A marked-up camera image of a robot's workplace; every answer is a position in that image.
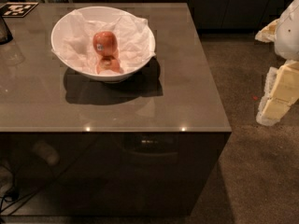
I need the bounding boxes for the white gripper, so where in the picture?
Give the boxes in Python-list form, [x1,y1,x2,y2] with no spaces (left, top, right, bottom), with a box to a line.
[255,0,299,126]

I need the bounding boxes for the red apple with sticker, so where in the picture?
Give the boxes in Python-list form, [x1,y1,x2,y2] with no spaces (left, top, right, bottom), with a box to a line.
[93,31,118,57]

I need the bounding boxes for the lower red apple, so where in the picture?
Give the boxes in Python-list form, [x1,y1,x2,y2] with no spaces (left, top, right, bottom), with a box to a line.
[96,57,121,74]

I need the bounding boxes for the white crumpled paper liner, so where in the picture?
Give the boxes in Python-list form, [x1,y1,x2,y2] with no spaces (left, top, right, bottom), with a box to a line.
[51,9,156,77]

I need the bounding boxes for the black white fiducial marker card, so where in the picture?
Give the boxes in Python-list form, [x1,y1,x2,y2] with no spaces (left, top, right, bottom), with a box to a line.
[0,2,38,18]

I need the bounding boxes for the dark object at table edge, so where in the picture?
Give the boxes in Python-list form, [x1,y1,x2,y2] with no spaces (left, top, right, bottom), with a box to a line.
[0,16,13,45]

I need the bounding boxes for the black cable on floor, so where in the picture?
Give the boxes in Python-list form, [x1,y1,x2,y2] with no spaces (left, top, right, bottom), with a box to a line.
[0,168,21,215]

